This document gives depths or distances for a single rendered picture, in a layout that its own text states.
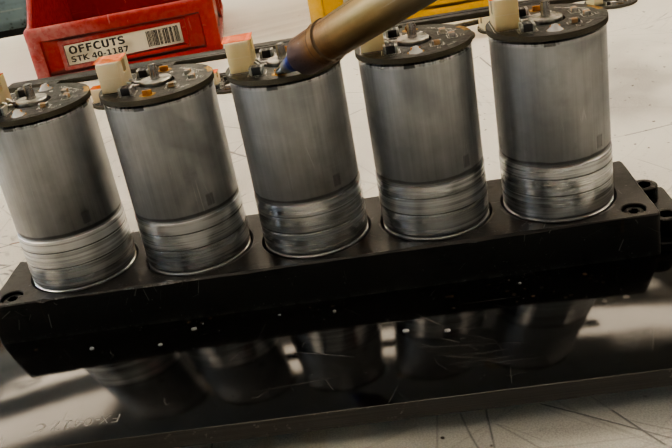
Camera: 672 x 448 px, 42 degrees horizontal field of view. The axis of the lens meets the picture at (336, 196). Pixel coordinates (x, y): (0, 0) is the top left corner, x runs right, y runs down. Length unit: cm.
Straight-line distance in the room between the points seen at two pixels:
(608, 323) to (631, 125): 13
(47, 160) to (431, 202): 8
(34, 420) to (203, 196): 6
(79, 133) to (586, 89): 11
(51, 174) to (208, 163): 3
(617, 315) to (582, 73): 5
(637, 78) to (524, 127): 16
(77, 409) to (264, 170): 6
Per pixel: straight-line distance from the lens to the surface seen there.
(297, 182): 18
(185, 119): 18
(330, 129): 18
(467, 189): 19
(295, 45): 17
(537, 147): 19
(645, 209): 20
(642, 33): 40
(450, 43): 18
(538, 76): 18
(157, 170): 19
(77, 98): 20
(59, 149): 19
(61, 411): 18
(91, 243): 20
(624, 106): 32
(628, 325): 18
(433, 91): 18
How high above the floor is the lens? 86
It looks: 24 degrees down
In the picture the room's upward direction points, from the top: 10 degrees counter-clockwise
